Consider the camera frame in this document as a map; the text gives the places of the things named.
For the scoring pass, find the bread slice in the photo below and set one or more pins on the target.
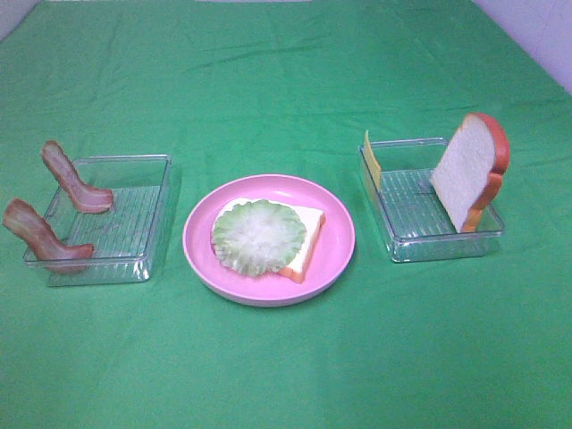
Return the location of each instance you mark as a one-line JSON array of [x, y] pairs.
[[470, 173], [314, 219]]

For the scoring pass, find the green lettuce leaf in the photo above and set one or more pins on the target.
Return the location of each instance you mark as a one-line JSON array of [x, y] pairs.
[[256, 237]]

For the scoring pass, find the yellow cheese slice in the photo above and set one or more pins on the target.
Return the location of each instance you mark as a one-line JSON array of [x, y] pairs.
[[371, 162]]

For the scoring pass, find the bacon strip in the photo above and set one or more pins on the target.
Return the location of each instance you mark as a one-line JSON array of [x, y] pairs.
[[23, 221], [85, 198]]

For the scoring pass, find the pink round plate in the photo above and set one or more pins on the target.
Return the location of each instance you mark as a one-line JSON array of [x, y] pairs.
[[332, 252]]

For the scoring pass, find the right clear plastic tray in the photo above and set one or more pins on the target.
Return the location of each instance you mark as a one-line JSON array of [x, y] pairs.
[[411, 219]]

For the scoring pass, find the clear plastic tray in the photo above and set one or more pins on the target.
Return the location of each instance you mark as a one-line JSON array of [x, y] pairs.
[[128, 238], [411, 219]]

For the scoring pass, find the green tablecloth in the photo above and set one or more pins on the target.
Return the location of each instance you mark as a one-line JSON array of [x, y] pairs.
[[229, 90]]

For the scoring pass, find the left clear plastic tray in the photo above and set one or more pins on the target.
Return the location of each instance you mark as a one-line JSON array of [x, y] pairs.
[[128, 238]]

